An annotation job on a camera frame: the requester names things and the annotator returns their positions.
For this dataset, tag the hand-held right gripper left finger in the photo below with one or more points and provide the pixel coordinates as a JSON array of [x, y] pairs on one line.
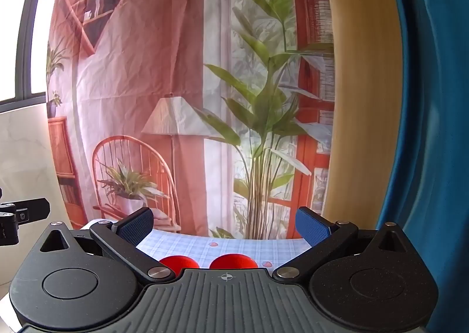
[[136, 226]]

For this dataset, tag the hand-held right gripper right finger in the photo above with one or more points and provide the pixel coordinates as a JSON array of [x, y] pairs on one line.
[[312, 227]]

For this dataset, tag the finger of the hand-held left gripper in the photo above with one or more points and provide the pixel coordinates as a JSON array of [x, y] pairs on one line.
[[31, 208]]

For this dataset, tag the red plastic bowl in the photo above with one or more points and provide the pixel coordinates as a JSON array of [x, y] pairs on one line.
[[179, 264], [233, 262]]

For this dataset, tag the blue checked tablecloth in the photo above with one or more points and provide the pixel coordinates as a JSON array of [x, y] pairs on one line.
[[205, 247]]

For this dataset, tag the light wooden panel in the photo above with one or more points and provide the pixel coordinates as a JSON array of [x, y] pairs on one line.
[[362, 98]]

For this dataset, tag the blue curtain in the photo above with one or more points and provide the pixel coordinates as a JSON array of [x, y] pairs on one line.
[[432, 117]]

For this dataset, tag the printed room backdrop cloth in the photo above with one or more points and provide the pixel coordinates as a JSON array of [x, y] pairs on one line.
[[165, 62]]

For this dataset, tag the dark window frame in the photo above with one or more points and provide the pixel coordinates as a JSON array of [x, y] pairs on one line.
[[27, 43]]

